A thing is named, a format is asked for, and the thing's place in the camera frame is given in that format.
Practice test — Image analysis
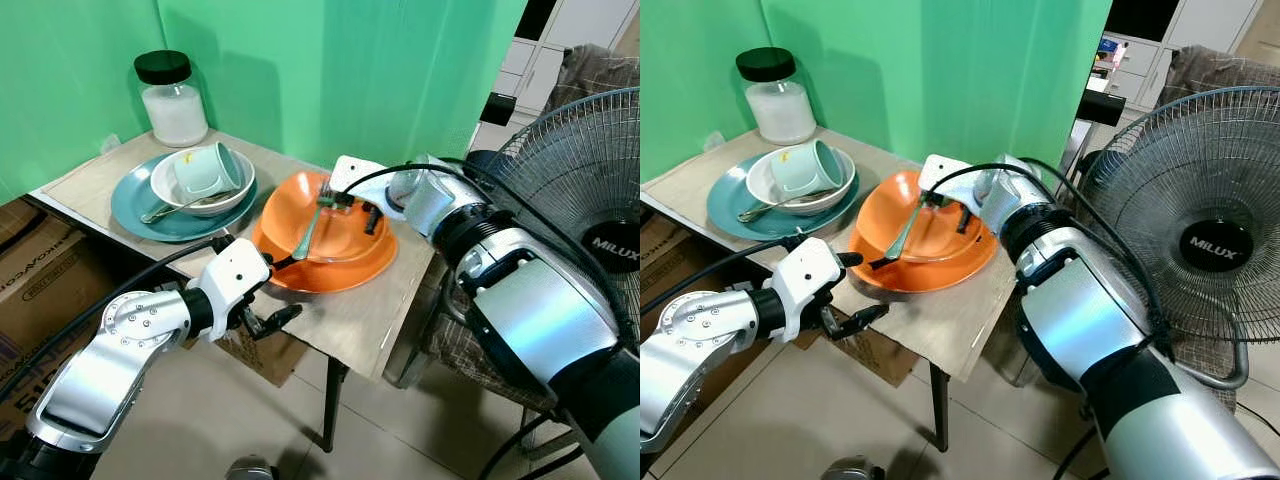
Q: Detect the white bowl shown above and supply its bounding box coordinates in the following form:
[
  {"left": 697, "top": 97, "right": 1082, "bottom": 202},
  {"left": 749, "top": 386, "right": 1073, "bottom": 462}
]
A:
[
  {"left": 746, "top": 145, "right": 858, "bottom": 217},
  {"left": 150, "top": 147, "right": 257, "bottom": 219}
]

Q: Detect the black table leg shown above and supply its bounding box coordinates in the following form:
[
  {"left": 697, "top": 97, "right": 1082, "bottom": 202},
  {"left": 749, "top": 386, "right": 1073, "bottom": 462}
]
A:
[
  {"left": 927, "top": 361, "right": 952, "bottom": 454},
  {"left": 321, "top": 354, "right": 349, "bottom": 454}
]

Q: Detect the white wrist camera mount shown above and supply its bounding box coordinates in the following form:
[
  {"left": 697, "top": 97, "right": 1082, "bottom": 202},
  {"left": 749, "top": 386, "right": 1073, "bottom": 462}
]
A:
[
  {"left": 917, "top": 153, "right": 987, "bottom": 208},
  {"left": 194, "top": 237, "right": 274, "bottom": 333},
  {"left": 329, "top": 155, "right": 398, "bottom": 217},
  {"left": 774, "top": 237, "right": 852, "bottom": 344}
]

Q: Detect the green backdrop cloth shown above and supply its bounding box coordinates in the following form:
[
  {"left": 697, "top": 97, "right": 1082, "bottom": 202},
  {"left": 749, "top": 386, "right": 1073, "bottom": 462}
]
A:
[
  {"left": 640, "top": 0, "right": 1114, "bottom": 189},
  {"left": 0, "top": 0, "right": 529, "bottom": 203}
]

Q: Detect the grey robot foot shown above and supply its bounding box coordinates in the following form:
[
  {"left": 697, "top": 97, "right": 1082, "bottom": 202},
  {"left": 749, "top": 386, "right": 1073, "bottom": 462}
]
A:
[
  {"left": 224, "top": 455, "right": 282, "bottom": 480},
  {"left": 820, "top": 455, "right": 887, "bottom": 480}
]

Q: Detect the brown checked cloth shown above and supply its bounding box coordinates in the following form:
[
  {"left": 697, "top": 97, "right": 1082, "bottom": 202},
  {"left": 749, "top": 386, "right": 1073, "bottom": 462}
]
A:
[
  {"left": 545, "top": 44, "right": 641, "bottom": 113},
  {"left": 1158, "top": 44, "right": 1280, "bottom": 111}
]

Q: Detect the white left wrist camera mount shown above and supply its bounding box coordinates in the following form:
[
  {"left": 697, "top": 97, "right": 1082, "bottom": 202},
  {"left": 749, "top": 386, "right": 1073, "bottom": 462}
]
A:
[
  {"left": 774, "top": 237, "right": 852, "bottom": 344},
  {"left": 194, "top": 237, "right": 274, "bottom": 333}
]

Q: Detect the small brown cardboard box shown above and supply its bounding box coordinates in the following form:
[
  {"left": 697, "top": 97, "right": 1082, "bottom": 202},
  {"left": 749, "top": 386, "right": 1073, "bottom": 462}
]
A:
[
  {"left": 795, "top": 320, "right": 923, "bottom": 388},
  {"left": 214, "top": 322, "right": 313, "bottom": 390}
]

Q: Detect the pale green mug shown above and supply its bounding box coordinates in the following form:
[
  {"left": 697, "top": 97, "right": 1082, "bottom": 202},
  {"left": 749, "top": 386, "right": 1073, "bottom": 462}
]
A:
[
  {"left": 174, "top": 142, "right": 247, "bottom": 199},
  {"left": 774, "top": 139, "right": 847, "bottom": 197}
]

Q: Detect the orange plate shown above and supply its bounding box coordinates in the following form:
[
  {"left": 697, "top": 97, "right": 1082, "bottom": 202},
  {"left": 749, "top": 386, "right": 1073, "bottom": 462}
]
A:
[
  {"left": 848, "top": 168, "right": 1000, "bottom": 295},
  {"left": 250, "top": 170, "right": 399, "bottom": 295}
]

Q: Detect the green metal fork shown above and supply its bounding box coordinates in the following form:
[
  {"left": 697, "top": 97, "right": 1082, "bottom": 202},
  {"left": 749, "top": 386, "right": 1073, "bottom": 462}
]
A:
[
  {"left": 291, "top": 182, "right": 337, "bottom": 262},
  {"left": 883, "top": 188, "right": 937, "bottom": 264}
]

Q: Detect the grey Milux standing fan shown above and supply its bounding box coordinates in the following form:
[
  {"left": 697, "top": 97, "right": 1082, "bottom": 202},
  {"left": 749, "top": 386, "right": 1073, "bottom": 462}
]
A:
[
  {"left": 1074, "top": 85, "right": 1280, "bottom": 393},
  {"left": 488, "top": 87, "right": 641, "bottom": 346}
]

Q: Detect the teal plate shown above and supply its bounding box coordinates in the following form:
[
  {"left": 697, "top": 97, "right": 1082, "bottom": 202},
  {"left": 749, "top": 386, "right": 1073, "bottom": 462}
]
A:
[
  {"left": 706, "top": 150, "right": 862, "bottom": 242},
  {"left": 110, "top": 150, "right": 260, "bottom": 244}
]

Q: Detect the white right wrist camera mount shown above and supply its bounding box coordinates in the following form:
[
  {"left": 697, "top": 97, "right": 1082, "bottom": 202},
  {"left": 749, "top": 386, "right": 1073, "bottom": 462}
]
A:
[
  {"left": 917, "top": 153, "right": 987, "bottom": 208},
  {"left": 329, "top": 155, "right": 398, "bottom": 217}
]

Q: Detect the glass jar with black lid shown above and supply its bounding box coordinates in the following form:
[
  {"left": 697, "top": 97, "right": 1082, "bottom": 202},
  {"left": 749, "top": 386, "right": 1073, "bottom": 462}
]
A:
[
  {"left": 736, "top": 47, "right": 818, "bottom": 147},
  {"left": 134, "top": 50, "right": 210, "bottom": 149}
]

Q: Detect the large printed cardboard box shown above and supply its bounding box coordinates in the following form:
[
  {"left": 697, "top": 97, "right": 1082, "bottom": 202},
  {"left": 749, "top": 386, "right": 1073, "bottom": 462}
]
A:
[
  {"left": 0, "top": 198, "right": 151, "bottom": 441},
  {"left": 640, "top": 208, "right": 741, "bottom": 301}
]

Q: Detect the metal spoon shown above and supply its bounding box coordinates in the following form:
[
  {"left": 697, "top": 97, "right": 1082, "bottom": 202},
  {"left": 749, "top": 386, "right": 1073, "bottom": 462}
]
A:
[
  {"left": 140, "top": 190, "right": 217, "bottom": 226},
  {"left": 738, "top": 190, "right": 813, "bottom": 224}
]

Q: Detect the white cabinet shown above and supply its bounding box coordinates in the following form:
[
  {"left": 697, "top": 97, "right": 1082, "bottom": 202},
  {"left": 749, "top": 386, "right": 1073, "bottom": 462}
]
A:
[
  {"left": 1088, "top": 0, "right": 1280, "bottom": 126},
  {"left": 468, "top": 0, "right": 641, "bottom": 153}
]

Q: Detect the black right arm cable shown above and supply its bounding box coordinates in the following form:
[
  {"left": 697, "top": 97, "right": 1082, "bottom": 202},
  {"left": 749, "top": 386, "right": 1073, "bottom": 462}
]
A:
[
  {"left": 344, "top": 160, "right": 641, "bottom": 353},
  {"left": 924, "top": 158, "right": 1179, "bottom": 363}
]

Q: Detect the black backdrop clamp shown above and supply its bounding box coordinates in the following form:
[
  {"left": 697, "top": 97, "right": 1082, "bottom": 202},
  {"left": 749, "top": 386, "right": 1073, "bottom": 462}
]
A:
[
  {"left": 479, "top": 91, "right": 519, "bottom": 128},
  {"left": 1074, "top": 92, "right": 1127, "bottom": 129}
]

